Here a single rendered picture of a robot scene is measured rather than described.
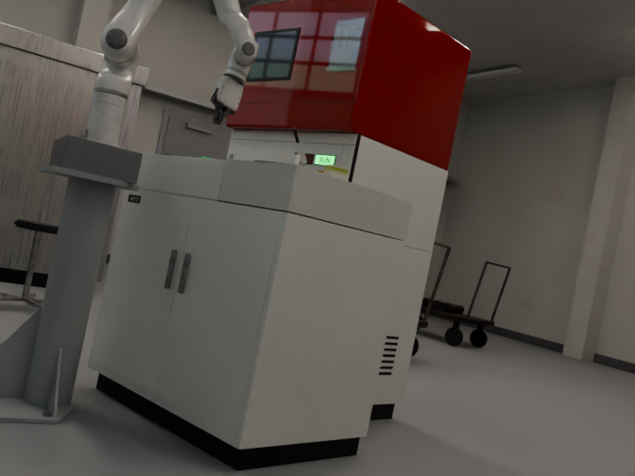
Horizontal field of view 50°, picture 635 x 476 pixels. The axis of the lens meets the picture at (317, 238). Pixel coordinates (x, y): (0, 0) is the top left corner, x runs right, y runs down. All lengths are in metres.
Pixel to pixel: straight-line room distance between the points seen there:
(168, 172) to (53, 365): 0.80
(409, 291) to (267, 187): 1.25
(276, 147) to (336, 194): 0.95
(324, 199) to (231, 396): 0.68
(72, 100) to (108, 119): 3.23
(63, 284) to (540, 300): 8.56
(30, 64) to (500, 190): 7.70
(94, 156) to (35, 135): 3.26
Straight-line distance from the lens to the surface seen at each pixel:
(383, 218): 2.41
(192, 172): 2.48
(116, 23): 2.54
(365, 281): 2.39
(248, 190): 2.22
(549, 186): 10.64
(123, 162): 2.43
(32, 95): 5.68
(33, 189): 5.65
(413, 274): 3.21
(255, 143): 3.23
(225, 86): 2.50
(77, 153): 2.39
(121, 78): 2.54
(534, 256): 10.54
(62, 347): 2.50
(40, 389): 2.54
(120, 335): 2.71
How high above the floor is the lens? 0.72
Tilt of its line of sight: 1 degrees up
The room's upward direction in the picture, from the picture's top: 11 degrees clockwise
